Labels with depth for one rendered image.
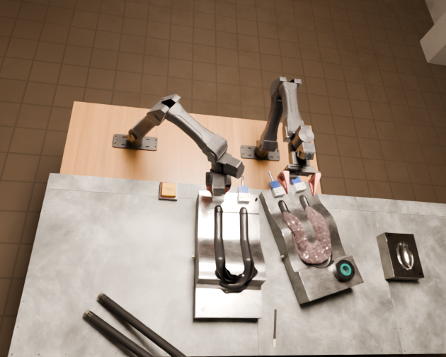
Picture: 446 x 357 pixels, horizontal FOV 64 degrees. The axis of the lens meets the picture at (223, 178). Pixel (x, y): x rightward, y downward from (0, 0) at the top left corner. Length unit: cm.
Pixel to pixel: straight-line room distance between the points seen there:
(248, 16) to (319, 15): 78
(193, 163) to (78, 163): 51
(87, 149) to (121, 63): 149
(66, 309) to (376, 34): 374
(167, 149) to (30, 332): 89
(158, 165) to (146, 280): 51
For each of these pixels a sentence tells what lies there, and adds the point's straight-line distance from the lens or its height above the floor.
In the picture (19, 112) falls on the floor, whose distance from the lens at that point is 288.
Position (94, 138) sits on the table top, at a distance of 173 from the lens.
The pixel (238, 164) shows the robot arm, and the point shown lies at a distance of 128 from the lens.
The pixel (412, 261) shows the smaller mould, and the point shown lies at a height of 87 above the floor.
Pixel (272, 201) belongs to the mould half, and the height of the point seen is 86.
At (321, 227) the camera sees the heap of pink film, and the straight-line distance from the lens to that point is 160.
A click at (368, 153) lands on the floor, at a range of 319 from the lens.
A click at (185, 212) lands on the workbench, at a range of 157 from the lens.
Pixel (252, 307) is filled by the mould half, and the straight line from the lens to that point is 147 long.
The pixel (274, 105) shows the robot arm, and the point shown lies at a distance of 156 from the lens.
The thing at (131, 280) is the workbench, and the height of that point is 80.
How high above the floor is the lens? 226
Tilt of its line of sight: 62 degrees down
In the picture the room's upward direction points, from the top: 25 degrees clockwise
